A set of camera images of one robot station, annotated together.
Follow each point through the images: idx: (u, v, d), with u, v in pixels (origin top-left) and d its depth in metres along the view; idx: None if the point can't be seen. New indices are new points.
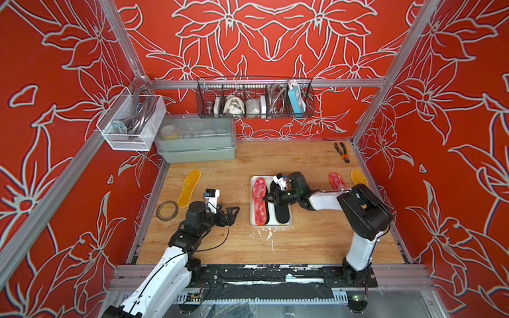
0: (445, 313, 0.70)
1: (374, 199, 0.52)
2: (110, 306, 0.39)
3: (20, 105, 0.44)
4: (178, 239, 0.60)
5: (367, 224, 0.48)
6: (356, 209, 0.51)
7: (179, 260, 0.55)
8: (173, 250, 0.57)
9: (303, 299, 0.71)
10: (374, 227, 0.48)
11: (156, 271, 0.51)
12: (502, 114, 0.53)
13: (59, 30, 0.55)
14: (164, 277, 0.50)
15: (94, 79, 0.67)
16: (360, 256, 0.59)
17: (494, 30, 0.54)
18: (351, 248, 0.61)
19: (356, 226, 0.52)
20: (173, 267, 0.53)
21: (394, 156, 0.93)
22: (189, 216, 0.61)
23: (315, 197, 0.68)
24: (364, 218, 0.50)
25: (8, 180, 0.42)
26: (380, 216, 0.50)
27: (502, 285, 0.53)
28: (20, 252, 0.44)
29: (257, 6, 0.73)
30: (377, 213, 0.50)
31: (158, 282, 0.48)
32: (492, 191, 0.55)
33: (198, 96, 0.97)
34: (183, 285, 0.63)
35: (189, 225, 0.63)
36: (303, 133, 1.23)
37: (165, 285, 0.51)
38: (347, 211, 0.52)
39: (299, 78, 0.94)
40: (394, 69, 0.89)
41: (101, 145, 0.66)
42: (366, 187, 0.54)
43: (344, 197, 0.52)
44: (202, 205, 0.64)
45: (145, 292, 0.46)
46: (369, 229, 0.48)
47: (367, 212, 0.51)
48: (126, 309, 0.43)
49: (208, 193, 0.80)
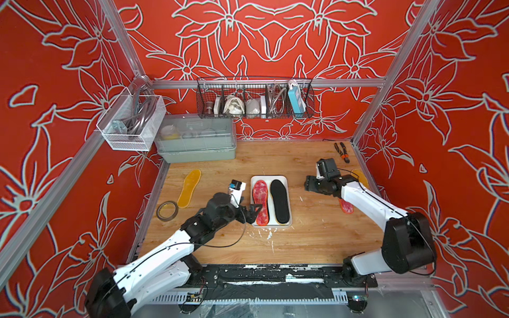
0: (445, 313, 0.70)
1: (427, 237, 0.43)
2: (101, 271, 0.43)
3: (20, 105, 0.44)
4: (192, 226, 0.56)
5: (408, 260, 0.42)
6: (403, 240, 0.42)
7: (183, 248, 0.52)
8: (181, 234, 0.54)
9: (303, 299, 0.71)
10: (413, 264, 0.42)
11: (155, 252, 0.49)
12: (502, 114, 0.53)
13: (59, 30, 0.55)
14: (163, 260, 0.48)
15: (94, 79, 0.67)
16: (370, 267, 0.57)
17: (494, 30, 0.54)
18: (362, 256, 0.60)
19: (391, 253, 0.45)
20: (173, 254, 0.50)
21: (394, 156, 0.93)
22: (209, 207, 0.56)
23: (351, 191, 0.58)
24: (409, 253, 0.42)
25: (8, 180, 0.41)
26: (425, 256, 0.43)
27: (502, 285, 0.53)
28: (20, 252, 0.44)
29: (258, 6, 0.73)
30: (422, 252, 0.43)
31: (154, 264, 0.47)
32: (492, 191, 0.55)
33: (198, 96, 0.97)
34: (179, 284, 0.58)
35: (207, 215, 0.58)
36: (303, 133, 1.23)
37: (161, 268, 0.49)
38: (390, 237, 0.44)
39: (299, 78, 0.94)
40: (394, 70, 0.89)
41: (101, 145, 0.66)
42: (425, 220, 0.44)
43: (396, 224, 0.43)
44: (225, 199, 0.58)
45: (138, 269, 0.45)
46: (405, 264, 0.42)
47: (411, 246, 0.43)
48: (116, 278, 0.43)
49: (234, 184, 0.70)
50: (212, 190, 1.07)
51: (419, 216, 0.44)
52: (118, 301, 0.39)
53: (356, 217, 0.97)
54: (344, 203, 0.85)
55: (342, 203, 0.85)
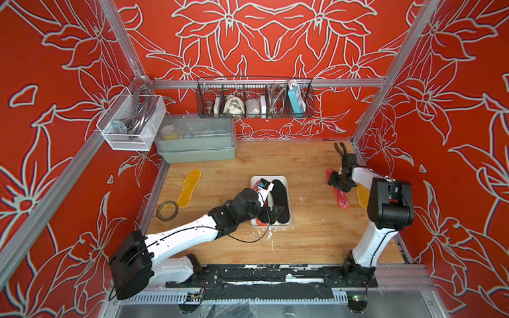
0: (445, 313, 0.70)
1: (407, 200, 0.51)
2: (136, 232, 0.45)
3: (20, 105, 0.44)
4: (219, 215, 0.57)
5: (379, 210, 0.51)
6: (381, 195, 0.52)
7: (207, 232, 0.52)
8: (208, 218, 0.55)
9: (303, 299, 0.71)
10: (384, 216, 0.51)
11: (184, 229, 0.50)
12: (502, 114, 0.53)
13: (59, 30, 0.55)
14: (189, 238, 0.49)
15: (94, 79, 0.67)
16: (364, 250, 0.61)
17: (494, 30, 0.54)
18: (360, 242, 0.64)
19: (370, 209, 0.55)
20: (197, 236, 0.51)
21: (394, 156, 0.93)
22: (238, 200, 0.56)
23: (358, 169, 0.70)
24: (382, 205, 0.52)
25: (8, 180, 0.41)
26: (398, 214, 0.51)
27: (502, 285, 0.53)
28: (20, 252, 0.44)
29: (257, 6, 0.73)
30: (399, 211, 0.51)
31: (180, 239, 0.48)
32: (492, 191, 0.55)
33: (198, 96, 0.97)
34: (181, 279, 0.62)
35: (234, 207, 0.59)
36: (303, 133, 1.23)
37: (185, 244, 0.50)
38: (372, 193, 0.55)
39: (299, 78, 0.94)
40: (394, 70, 0.89)
41: (101, 145, 0.66)
42: (410, 187, 0.52)
43: (379, 181, 0.53)
44: (254, 195, 0.58)
45: (166, 240, 0.46)
46: (378, 216, 0.51)
47: (390, 205, 0.52)
48: (148, 242, 0.44)
49: (262, 184, 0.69)
50: (212, 190, 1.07)
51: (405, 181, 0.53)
52: (144, 264, 0.40)
53: (356, 217, 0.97)
54: (339, 199, 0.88)
55: (338, 198, 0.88)
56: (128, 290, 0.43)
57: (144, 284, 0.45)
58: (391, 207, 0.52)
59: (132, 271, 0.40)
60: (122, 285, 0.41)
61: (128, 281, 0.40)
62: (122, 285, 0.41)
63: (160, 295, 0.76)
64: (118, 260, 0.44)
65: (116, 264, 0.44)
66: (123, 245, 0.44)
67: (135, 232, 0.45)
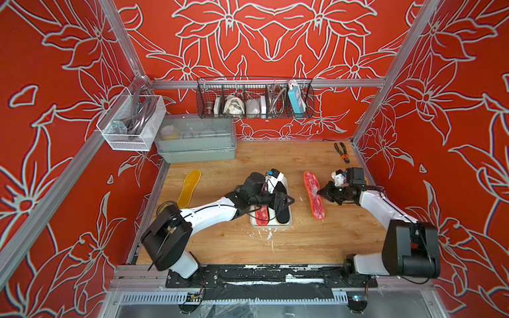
0: (445, 313, 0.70)
1: (432, 249, 0.42)
2: (170, 205, 0.48)
3: (20, 105, 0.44)
4: (233, 197, 0.64)
5: (400, 263, 0.42)
6: (402, 243, 0.43)
7: (228, 210, 0.58)
8: (226, 199, 0.61)
9: (303, 299, 0.71)
10: (404, 269, 0.42)
11: (209, 205, 0.55)
12: (502, 114, 0.53)
13: (59, 30, 0.55)
14: (215, 213, 0.54)
15: (94, 79, 0.67)
16: (368, 267, 0.58)
17: (493, 30, 0.54)
18: (362, 255, 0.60)
19: (388, 256, 0.46)
20: (221, 212, 0.56)
21: (394, 156, 0.93)
22: (248, 183, 0.63)
23: (370, 197, 0.59)
24: (403, 256, 0.42)
25: (8, 180, 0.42)
26: (422, 265, 0.42)
27: (502, 285, 0.53)
28: (20, 252, 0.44)
29: (257, 6, 0.73)
30: (421, 262, 0.42)
31: (209, 212, 0.53)
32: (492, 191, 0.55)
33: (198, 96, 0.97)
34: (184, 275, 0.62)
35: (245, 191, 0.66)
36: (303, 133, 1.23)
37: (211, 221, 0.55)
38: (390, 237, 0.45)
39: (299, 78, 0.94)
40: (394, 70, 0.89)
41: (101, 145, 0.66)
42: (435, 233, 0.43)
43: (399, 227, 0.44)
44: (262, 178, 0.65)
45: (197, 213, 0.50)
46: (399, 269, 0.42)
47: (412, 255, 0.43)
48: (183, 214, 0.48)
49: (272, 172, 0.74)
50: (212, 190, 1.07)
51: (428, 226, 0.44)
52: (183, 231, 0.44)
53: (356, 217, 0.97)
54: (315, 209, 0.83)
55: (313, 209, 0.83)
56: (168, 260, 0.46)
57: (181, 254, 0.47)
58: (412, 256, 0.43)
59: (173, 240, 0.44)
60: (164, 254, 0.43)
61: (169, 249, 0.43)
62: (164, 254, 0.43)
63: (160, 295, 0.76)
64: (154, 234, 0.47)
65: (153, 237, 0.46)
66: (160, 220, 0.47)
67: (170, 206, 0.48)
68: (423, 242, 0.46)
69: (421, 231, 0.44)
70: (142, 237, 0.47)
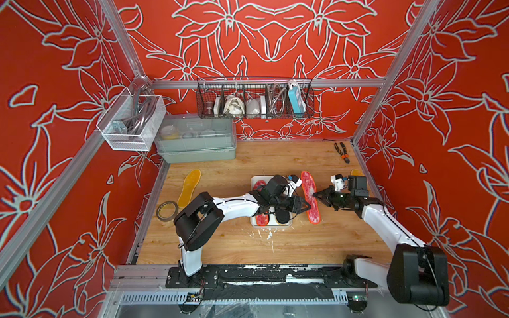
0: (445, 313, 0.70)
1: (441, 276, 0.40)
2: (204, 193, 0.52)
3: (20, 105, 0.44)
4: (256, 195, 0.67)
5: (407, 291, 0.40)
6: (409, 271, 0.40)
7: (252, 206, 0.62)
8: (250, 196, 0.65)
9: (303, 299, 0.71)
10: (412, 297, 0.40)
11: (236, 198, 0.59)
12: (502, 114, 0.53)
13: (59, 30, 0.55)
14: (242, 207, 0.58)
15: (94, 79, 0.67)
16: (368, 273, 0.58)
17: (494, 30, 0.54)
18: (364, 260, 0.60)
19: (395, 281, 0.43)
20: (247, 206, 0.60)
21: (394, 156, 0.93)
22: (271, 183, 0.67)
23: (373, 214, 0.56)
24: (411, 284, 0.40)
25: (8, 180, 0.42)
26: (429, 293, 0.40)
27: (502, 285, 0.53)
28: (20, 252, 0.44)
29: (257, 6, 0.73)
30: (429, 289, 0.40)
31: (237, 205, 0.57)
32: (492, 191, 0.55)
33: (198, 96, 0.97)
34: (187, 272, 0.62)
35: (267, 191, 0.69)
36: (303, 133, 1.23)
37: (236, 214, 0.59)
38: (397, 262, 0.43)
39: (299, 78, 0.94)
40: (394, 70, 0.89)
41: (101, 145, 0.66)
42: (445, 259, 0.40)
43: (406, 254, 0.41)
44: (285, 181, 0.68)
45: (226, 203, 0.54)
46: (407, 297, 0.40)
47: (419, 282, 0.40)
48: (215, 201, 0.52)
49: (291, 177, 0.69)
50: (212, 190, 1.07)
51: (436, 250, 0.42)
52: (216, 217, 0.47)
53: (356, 217, 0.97)
54: (311, 212, 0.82)
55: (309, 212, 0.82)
56: (199, 242, 0.49)
57: (209, 238, 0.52)
58: (419, 282, 0.40)
59: (206, 223, 0.47)
60: (196, 236, 0.47)
61: (201, 231, 0.47)
62: (196, 236, 0.47)
63: (160, 295, 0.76)
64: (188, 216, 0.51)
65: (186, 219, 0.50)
66: (193, 205, 0.51)
67: (204, 193, 0.52)
68: (431, 267, 0.43)
69: (429, 256, 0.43)
70: (177, 218, 0.51)
